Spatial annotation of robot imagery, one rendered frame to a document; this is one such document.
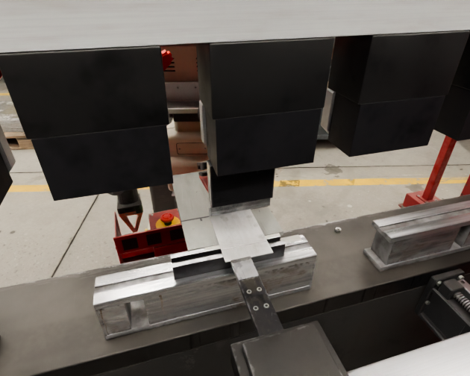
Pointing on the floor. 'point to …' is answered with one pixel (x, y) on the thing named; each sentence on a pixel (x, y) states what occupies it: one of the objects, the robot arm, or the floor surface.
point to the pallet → (19, 141)
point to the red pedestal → (432, 177)
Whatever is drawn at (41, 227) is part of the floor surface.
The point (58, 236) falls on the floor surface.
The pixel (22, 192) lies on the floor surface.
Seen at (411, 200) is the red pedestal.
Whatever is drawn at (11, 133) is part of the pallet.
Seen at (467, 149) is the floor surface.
